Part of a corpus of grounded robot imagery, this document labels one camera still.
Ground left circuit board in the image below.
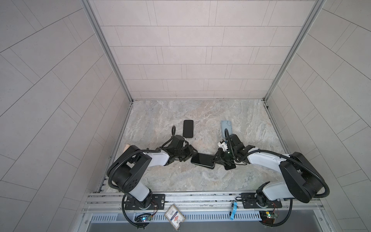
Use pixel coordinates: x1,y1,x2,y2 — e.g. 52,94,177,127
135,213,153,223

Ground aluminium corner rail left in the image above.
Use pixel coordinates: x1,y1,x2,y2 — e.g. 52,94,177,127
81,0,133,104

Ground black phone case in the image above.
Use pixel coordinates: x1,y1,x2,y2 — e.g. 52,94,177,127
191,153,215,170
183,120,194,138

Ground aluminium front rail frame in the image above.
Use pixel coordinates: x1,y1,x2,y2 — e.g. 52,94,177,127
72,189,337,232

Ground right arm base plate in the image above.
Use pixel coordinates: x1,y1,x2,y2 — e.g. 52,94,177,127
240,193,282,209

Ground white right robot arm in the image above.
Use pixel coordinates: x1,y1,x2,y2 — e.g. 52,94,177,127
214,133,330,208

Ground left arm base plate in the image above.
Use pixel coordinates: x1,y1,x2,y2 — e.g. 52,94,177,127
124,193,166,210

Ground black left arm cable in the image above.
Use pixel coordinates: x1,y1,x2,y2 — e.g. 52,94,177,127
107,125,177,191

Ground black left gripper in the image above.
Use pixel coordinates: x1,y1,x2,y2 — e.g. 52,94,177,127
173,145,199,162

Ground light blue phone case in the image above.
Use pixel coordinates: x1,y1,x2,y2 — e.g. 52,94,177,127
221,120,232,139

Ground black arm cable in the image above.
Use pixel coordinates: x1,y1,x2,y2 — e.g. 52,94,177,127
224,128,330,227
107,125,177,191

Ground circuit board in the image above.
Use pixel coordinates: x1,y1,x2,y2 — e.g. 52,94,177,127
135,213,153,223
259,211,278,225

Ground white label card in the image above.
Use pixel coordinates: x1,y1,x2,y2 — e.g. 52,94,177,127
165,205,186,230

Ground aluminium corner rail right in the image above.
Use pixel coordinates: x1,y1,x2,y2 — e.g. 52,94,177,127
263,0,326,102

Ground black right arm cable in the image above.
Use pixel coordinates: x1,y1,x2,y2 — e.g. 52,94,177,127
224,128,330,227

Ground right circuit board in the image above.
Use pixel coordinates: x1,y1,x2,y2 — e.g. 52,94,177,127
259,211,278,225

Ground wooden rolling pin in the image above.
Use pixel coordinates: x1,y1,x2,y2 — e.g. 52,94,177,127
123,144,130,152

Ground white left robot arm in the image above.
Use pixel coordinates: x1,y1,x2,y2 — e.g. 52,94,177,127
106,135,198,203

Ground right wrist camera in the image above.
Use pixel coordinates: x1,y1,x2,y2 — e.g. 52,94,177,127
217,141,229,152

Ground aluminium corner rail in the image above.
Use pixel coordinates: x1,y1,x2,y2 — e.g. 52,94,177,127
81,0,133,104
263,0,326,102

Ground blue clip tag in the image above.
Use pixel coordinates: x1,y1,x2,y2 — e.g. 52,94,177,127
230,201,238,220

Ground black phone right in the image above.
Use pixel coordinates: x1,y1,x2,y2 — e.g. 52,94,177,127
224,163,236,170

